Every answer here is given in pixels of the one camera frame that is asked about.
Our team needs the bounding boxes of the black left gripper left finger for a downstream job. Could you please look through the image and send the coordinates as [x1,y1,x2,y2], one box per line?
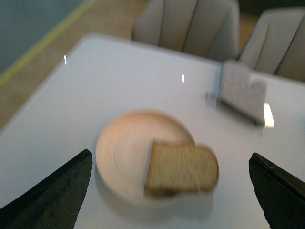
[0,149,92,229]

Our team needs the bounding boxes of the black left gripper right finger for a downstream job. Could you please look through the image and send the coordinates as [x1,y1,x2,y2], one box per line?
[249,153,305,229]

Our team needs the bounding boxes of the bread slice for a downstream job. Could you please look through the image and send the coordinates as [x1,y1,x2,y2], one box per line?
[144,142,219,197]

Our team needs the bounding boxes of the beige round plate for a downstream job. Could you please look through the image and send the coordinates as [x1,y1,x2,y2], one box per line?
[96,110,194,208]

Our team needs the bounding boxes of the grey quilted oven mitt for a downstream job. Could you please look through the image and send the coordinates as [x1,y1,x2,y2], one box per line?
[205,60,267,126]

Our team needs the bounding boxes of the beige right chair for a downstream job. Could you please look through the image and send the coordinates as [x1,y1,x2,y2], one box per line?
[239,7,305,82]

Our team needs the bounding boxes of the beige chair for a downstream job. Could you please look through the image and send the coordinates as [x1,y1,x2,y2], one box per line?
[239,7,305,82]
[131,0,240,62]

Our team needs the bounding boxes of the beige left chair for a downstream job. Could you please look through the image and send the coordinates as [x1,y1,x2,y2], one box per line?
[131,0,240,62]

